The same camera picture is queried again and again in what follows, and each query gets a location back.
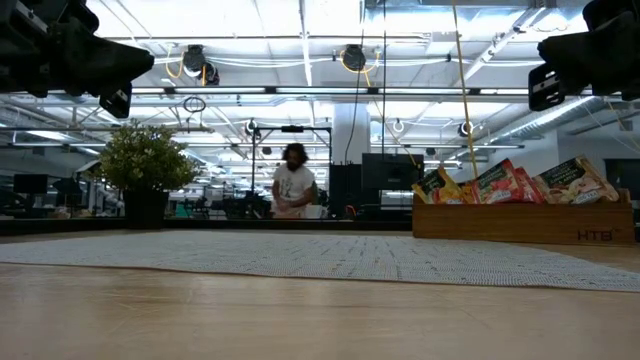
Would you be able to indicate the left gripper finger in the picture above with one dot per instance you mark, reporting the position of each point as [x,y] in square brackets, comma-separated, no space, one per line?
[100,60]

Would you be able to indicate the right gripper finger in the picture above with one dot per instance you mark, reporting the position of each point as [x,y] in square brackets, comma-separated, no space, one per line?
[595,60]

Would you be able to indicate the beige vanilla cinnamon tea packet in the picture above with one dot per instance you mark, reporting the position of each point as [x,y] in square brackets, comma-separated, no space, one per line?
[575,180]

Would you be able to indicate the red tea packet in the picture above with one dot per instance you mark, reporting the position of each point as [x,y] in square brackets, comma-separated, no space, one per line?
[497,182]
[531,186]

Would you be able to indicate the yellow tea packet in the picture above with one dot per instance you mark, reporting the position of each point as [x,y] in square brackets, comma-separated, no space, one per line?
[468,194]
[437,189]

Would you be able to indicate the background black robot arm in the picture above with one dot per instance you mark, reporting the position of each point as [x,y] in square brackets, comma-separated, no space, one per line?
[245,206]

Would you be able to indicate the wooden tea organizer box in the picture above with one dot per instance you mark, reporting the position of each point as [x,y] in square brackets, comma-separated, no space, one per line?
[500,225]

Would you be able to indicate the green plant in black pot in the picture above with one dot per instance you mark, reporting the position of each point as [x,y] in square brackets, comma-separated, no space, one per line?
[145,160]

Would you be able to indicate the small black monitor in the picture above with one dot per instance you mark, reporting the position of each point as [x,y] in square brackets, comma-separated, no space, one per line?
[30,183]

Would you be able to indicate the black computer monitor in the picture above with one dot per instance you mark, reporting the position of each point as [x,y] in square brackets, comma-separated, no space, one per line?
[392,172]

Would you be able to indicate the white square column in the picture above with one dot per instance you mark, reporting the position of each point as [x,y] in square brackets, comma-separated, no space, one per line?
[363,140]

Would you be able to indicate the black tall box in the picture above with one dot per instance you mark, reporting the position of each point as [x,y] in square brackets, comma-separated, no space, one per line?
[345,190]

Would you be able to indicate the person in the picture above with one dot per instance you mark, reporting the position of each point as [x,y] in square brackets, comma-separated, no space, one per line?
[294,182]

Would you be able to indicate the grey woven placemat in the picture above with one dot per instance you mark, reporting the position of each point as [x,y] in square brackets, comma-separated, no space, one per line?
[300,255]

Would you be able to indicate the dark wall screen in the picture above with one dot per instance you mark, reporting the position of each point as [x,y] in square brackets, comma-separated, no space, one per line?
[625,172]

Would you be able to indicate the black aluminium table frame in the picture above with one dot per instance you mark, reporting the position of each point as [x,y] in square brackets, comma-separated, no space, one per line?
[75,223]

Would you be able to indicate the background black rig frame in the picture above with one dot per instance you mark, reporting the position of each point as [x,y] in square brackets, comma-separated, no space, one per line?
[292,128]

